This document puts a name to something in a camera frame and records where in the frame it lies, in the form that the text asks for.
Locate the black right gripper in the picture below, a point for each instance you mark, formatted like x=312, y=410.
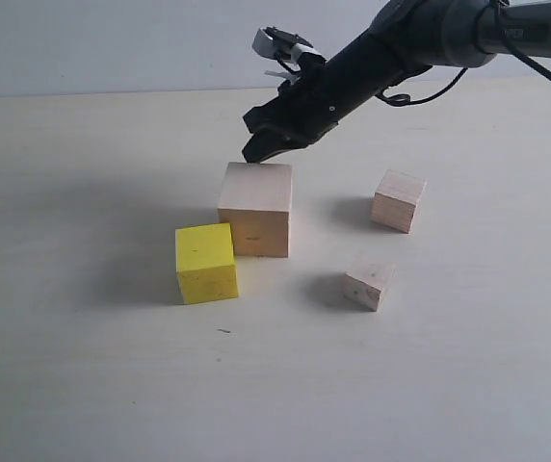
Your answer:
x=301, y=115

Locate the large wooden cube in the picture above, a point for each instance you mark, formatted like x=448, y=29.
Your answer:
x=256, y=200

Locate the yellow cube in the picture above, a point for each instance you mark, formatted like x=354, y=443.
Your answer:
x=205, y=263

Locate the medium layered wooden cube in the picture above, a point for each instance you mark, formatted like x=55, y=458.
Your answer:
x=396, y=200

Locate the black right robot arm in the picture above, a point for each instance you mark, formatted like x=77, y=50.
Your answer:
x=404, y=40

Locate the small wooden cube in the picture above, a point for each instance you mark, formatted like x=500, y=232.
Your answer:
x=367, y=281

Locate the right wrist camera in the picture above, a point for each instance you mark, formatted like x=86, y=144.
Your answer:
x=294, y=53

